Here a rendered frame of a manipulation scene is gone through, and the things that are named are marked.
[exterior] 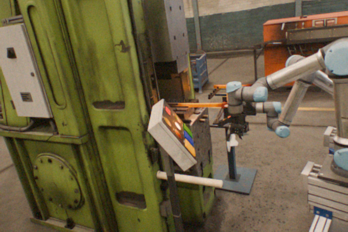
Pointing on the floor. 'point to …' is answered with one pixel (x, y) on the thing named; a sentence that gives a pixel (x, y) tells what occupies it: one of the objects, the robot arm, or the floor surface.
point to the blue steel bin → (199, 70)
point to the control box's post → (173, 192)
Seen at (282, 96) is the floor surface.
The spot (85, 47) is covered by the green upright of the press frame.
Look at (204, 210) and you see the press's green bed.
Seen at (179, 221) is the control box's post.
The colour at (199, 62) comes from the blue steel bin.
